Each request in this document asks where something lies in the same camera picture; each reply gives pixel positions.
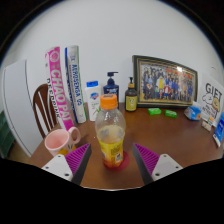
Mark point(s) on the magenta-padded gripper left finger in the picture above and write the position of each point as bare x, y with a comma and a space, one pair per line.
76, 159

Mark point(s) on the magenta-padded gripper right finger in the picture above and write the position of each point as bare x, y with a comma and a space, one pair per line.
148, 159

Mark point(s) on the orange-capped juice bottle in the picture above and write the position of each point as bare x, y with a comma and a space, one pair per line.
110, 133

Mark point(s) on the pink cup with orange print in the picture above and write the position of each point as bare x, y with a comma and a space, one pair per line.
58, 141

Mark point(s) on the small green packet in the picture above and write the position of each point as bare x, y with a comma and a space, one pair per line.
171, 113
154, 111

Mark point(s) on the white bottle with blue cap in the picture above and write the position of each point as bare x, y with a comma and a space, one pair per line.
92, 100

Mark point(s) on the dark pump bottle yellow label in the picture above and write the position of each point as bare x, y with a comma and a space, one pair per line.
131, 100

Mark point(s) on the dark wooden chair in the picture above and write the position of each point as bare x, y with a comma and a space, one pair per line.
38, 110

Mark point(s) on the blue and white tissue pack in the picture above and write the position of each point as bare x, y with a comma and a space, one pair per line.
192, 113

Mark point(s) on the small beige box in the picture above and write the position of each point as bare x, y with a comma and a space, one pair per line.
206, 125

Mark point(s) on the green plastic crate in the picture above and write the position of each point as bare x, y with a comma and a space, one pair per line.
6, 136

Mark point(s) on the blue liquid refill bottle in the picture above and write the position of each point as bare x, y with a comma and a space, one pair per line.
220, 130

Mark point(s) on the framed group photo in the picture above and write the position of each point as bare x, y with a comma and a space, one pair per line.
165, 83

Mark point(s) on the white refrigerator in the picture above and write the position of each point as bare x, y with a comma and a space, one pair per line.
18, 106

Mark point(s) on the dark blue pump bottle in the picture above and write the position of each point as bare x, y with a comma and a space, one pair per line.
111, 87

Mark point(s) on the white paper gift bag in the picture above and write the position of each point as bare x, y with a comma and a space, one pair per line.
211, 96

